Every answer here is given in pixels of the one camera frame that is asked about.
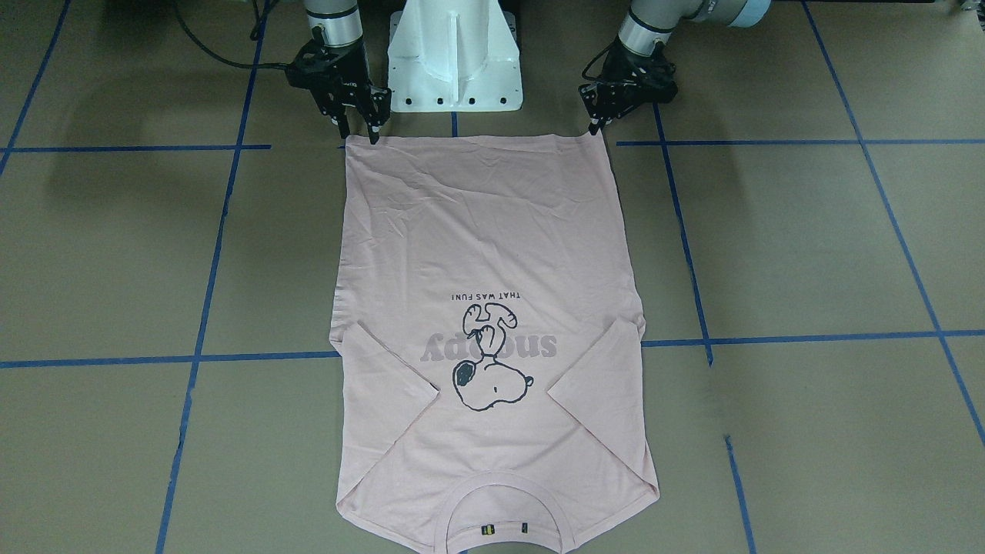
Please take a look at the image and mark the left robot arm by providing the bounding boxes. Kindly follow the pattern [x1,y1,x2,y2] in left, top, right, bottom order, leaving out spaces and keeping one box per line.
[578,1,771,135]

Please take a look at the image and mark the pink Snoopy t-shirt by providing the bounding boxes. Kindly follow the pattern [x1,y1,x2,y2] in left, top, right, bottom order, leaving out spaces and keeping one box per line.
[330,134,660,553]

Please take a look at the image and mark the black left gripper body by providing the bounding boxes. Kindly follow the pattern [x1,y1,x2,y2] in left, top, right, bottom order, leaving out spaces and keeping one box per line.
[578,41,678,124]

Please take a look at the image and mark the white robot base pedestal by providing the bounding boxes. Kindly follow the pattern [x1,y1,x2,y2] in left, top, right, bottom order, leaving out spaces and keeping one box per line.
[387,1,524,113]

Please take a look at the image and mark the brown paper table mat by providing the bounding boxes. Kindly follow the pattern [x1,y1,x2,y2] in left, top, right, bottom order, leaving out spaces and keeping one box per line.
[2,1,984,553]

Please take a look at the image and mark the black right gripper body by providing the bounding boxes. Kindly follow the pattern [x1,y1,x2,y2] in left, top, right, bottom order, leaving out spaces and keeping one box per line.
[286,41,390,117]

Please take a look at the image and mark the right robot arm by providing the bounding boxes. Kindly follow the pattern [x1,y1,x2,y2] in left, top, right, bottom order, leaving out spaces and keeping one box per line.
[285,1,392,145]

